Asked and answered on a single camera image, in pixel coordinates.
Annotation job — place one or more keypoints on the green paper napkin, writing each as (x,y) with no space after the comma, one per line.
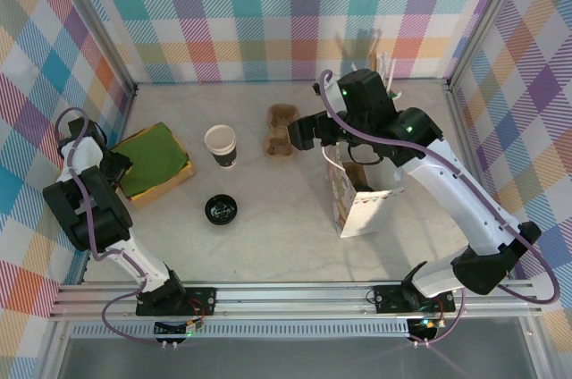
(152,160)

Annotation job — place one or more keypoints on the white patterned gift bag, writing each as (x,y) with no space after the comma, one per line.
(362,218)

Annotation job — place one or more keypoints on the black lid stack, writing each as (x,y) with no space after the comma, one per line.
(220,209)

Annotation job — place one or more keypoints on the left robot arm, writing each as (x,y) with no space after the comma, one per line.
(103,218)

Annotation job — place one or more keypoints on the black paper coffee cup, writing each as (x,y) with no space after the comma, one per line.
(225,160)

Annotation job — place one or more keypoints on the green white stick packet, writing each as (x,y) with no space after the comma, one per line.
(395,95)

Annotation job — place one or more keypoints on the wooden stir stick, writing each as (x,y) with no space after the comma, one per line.
(372,61)

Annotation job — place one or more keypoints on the open white paper cup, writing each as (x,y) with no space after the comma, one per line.
(220,137)

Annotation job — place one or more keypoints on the aluminium side rail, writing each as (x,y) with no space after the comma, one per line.
(460,128)
(127,115)

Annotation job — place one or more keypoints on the aluminium frame post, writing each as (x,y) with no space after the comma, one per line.
(101,26)
(487,17)

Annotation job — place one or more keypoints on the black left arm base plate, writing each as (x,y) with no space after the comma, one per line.
(201,300)

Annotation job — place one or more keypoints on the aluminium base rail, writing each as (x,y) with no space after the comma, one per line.
(290,303)

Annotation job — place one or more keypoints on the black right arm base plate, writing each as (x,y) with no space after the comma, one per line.
(389,298)

